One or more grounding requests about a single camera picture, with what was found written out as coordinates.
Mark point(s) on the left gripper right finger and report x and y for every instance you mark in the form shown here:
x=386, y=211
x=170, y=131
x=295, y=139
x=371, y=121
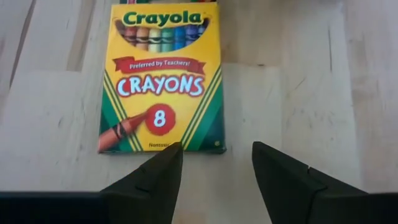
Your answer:
x=289, y=189

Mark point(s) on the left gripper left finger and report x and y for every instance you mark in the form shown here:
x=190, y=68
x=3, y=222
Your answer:
x=155, y=186

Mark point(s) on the yellow Crayola crayon box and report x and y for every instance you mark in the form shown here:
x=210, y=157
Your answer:
x=161, y=77

